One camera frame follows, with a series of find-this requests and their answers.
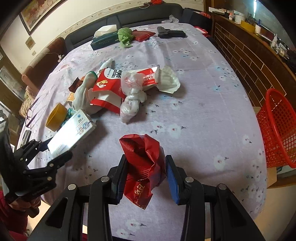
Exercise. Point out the brown snack wrapper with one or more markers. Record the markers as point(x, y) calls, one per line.
point(77, 82)

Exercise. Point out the dark green tissue box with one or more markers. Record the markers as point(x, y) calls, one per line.
point(105, 36)

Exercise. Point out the red foil bag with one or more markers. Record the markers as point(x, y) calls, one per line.
point(146, 167)

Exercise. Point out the white sock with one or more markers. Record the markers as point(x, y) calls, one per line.
point(83, 93)

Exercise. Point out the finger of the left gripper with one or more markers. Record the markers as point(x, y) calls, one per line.
point(43, 145)
point(60, 160)

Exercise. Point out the green crumpled cloth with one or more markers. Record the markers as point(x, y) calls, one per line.
point(125, 37)

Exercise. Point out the brown armchair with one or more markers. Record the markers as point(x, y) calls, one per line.
point(37, 72)

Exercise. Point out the red flat pouch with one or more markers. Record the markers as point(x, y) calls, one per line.
point(141, 36)

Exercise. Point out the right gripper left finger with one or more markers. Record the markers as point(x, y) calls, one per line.
point(119, 180)

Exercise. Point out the red white plastic bag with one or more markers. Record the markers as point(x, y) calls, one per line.
point(142, 79)

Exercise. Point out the red white paper box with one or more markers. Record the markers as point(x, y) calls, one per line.
point(107, 92)

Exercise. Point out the floral purple tablecloth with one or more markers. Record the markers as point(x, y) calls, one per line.
point(208, 125)

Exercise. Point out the dark phone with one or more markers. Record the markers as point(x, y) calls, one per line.
point(26, 137)

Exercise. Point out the wooden brick pattern counter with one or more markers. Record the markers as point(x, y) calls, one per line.
point(257, 66)

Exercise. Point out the black eyeglasses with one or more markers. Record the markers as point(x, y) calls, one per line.
point(33, 112)

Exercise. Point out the teal wet wipe pack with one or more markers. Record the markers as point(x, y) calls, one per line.
point(69, 114)

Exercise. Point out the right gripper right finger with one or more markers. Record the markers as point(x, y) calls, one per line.
point(176, 180)

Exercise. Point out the black leather sofa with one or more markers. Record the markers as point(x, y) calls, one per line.
point(135, 17)

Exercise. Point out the red plastic mesh basket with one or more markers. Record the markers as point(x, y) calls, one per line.
point(276, 120)

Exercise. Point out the black toy gun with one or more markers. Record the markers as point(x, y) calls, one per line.
point(167, 33)

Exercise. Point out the clear knotted plastic bag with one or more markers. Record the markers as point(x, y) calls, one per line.
point(130, 106)

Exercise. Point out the orange cardboard box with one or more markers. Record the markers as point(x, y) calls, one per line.
point(70, 97)

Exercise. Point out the framed wall picture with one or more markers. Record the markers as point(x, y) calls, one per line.
point(36, 11)

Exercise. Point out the white medicine box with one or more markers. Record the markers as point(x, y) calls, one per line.
point(78, 127)

